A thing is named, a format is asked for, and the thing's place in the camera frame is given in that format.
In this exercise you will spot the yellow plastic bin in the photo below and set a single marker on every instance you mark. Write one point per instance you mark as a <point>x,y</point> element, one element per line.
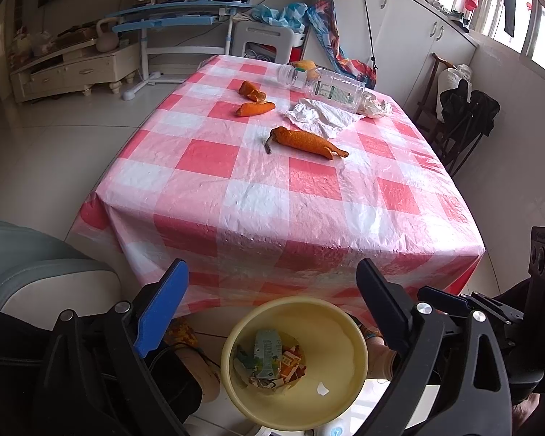
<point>336,354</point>

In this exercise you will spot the white plastic bag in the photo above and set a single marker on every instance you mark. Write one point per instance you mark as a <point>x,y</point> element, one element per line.
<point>454,77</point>

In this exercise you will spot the dark wooden chair with clothes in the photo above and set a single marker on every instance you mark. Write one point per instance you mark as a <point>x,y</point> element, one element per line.
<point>468,109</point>

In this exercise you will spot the blue plastic bag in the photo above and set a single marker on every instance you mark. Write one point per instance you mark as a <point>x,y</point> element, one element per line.
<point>277,16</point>

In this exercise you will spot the cream television cabinet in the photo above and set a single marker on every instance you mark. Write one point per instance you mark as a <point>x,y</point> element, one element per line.
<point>72,72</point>

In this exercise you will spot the blue study desk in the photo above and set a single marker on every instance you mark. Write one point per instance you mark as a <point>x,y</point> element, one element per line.
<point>163,11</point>

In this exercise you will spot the pink checkered plastic tablecloth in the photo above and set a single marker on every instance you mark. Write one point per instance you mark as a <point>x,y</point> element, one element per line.
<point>277,190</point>

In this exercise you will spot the orange mango peel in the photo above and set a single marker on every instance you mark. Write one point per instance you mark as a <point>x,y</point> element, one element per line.
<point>254,109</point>
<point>250,88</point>

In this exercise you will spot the grey sneakers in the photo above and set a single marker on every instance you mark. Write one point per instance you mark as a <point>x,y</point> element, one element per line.
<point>449,18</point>

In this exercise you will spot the person's leg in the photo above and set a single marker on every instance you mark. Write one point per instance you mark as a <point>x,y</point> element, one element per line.
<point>379,359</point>
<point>200,372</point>

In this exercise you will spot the pale pink kettlebell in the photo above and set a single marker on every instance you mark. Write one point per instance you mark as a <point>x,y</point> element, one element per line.
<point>106,41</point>

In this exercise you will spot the green white milk carton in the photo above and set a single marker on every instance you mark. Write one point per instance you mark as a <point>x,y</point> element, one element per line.
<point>268,349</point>

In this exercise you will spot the long orange sweet potato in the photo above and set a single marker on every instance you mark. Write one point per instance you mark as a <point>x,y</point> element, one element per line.
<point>304,141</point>

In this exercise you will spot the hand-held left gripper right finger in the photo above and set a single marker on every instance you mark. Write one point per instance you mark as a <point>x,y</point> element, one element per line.
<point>386,309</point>

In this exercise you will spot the white cabinet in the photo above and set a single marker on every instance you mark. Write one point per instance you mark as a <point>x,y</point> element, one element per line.
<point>413,32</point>

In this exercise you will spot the white paper sheet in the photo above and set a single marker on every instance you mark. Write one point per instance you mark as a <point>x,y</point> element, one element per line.
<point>318,118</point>

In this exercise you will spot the person's right leg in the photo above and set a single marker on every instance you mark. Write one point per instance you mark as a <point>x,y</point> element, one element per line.
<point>379,359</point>

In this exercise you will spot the crumpled white tissue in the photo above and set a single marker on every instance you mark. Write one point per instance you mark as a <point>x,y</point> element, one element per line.
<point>374,106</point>

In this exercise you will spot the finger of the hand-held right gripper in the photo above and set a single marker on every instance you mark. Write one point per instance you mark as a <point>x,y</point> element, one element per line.
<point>440,299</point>

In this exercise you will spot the person's left leg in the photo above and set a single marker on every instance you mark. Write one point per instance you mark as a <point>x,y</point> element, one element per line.
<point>200,372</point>

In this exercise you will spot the black hanging garment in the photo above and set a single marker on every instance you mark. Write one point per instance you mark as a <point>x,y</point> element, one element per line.
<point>508,9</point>

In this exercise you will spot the orange patterned slipper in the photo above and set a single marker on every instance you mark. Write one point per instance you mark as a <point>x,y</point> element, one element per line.
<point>181,334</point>

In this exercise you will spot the white plastic storage stool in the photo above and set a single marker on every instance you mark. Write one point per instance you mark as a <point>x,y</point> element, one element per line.
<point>259,36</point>

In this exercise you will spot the pale blue leather armchair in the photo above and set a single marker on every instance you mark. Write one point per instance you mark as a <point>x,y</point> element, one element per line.
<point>36,272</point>

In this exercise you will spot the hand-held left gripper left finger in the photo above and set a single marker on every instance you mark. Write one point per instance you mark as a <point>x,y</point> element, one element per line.
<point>161,313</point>

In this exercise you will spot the clear plastic bottle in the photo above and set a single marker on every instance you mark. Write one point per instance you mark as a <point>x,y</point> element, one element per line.
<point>336,88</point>

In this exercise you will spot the red snack wrapper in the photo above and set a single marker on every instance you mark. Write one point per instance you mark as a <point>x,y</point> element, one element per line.
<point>290,359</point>

